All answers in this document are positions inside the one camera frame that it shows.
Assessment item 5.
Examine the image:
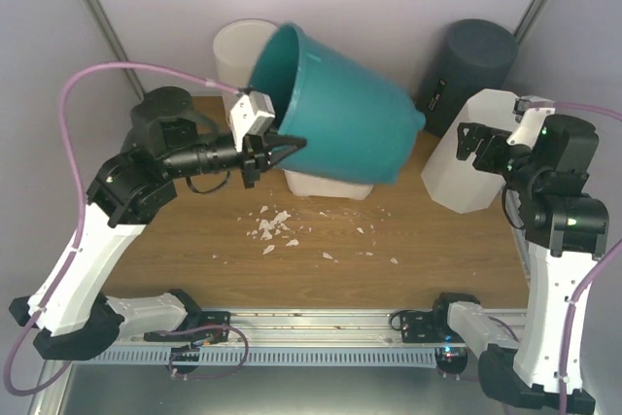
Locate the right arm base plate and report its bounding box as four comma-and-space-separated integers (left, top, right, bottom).
388, 310, 464, 345

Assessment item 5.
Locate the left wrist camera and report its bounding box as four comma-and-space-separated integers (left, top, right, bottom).
226, 90, 276, 153

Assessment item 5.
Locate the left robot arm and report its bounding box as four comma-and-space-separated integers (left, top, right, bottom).
10, 86, 306, 361

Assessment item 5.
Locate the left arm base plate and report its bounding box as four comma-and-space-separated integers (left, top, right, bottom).
143, 310, 231, 346

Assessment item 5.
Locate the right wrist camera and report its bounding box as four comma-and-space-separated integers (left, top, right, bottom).
506, 95, 555, 149

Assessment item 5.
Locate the white rectangular tub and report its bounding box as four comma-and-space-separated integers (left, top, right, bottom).
284, 170, 373, 200

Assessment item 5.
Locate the white cylindrical bin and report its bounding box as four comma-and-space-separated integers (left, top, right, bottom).
213, 18, 278, 87

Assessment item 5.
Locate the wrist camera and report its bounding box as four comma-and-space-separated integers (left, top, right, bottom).
226, 90, 276, 153
506, 95, 555, 149

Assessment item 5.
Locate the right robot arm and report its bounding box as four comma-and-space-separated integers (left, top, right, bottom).
430, 112, 609, 414

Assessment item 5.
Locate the teal round bin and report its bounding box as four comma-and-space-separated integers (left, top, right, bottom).
249, 23, 426, 185

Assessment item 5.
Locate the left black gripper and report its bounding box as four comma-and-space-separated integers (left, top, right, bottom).
165, 121, 308, 187

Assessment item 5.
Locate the left aluminium frame post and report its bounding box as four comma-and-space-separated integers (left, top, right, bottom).
56, 0, 147, 100

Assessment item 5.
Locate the dark grey round bin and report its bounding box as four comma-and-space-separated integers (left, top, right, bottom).
415, 18, 518, 137

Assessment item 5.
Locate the white faceted bin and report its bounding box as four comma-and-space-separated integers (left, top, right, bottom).
420, 87, 529, 215

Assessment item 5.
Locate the grey slotted cable duct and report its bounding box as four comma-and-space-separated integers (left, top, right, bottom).
91, 346, 436, 368

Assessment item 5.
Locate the aluminium front rail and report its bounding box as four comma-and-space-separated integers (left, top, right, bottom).
108, 308, 527, 350

